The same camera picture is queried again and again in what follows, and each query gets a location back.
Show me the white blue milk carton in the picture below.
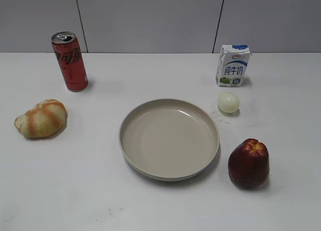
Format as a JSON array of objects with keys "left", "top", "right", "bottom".
[{"left": 216, "top": 45, "right": 251, "bottom": 87}]

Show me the striped croissant bread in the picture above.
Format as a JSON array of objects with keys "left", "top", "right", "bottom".
[{"left": 14, "top": 99, "right": 67, "bottom": 138}]

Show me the white egg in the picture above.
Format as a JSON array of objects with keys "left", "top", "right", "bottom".
[{"left": 217, "top": 92, "right": 240, "bottom": 113}]

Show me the dark red apple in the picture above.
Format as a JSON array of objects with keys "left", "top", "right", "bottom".
[{"left": 228, "top": 138, "right": 269, "bottom": 189}]

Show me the beige round plate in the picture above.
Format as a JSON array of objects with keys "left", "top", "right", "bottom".
[{"left": 118, "top": 99, "right": 220, "bottom": 182}]

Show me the red cola can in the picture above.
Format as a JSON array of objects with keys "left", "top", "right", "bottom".
[{"left": 51, "top": 31, "right": 88, "bottom": 92}]

